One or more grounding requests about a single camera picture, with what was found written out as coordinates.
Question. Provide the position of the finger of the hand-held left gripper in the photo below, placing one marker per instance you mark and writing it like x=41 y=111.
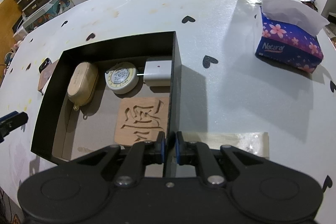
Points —
x=15 y=120

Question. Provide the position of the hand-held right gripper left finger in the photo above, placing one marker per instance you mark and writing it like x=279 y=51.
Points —
x=163 y=149

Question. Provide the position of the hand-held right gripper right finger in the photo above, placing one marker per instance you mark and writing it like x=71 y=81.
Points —
x=179 y=149

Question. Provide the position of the carved wooden block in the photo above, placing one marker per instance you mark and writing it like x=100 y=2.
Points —
x=143 y=120

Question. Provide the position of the black cardboard box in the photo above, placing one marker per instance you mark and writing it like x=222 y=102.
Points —
x=52 y=98

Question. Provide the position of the beige earbud case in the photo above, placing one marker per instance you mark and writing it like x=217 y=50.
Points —
x=82 y=83

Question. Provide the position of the white charger cube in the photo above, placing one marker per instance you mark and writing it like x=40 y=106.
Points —
x=157 y=71

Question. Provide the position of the round white tape measure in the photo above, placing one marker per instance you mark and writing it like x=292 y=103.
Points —
x=122 y=78

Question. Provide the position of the wooden block with clear insert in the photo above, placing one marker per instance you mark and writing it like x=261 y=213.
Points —
x=46 y=77

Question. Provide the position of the small black smartwatch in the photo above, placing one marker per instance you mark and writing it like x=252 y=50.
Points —
x=45 y=64

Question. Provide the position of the painted storage box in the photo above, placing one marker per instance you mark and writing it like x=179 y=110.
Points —
x=50 y=14

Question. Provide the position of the blue floral tissue box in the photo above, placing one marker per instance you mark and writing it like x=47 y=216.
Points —
x=288 y=43

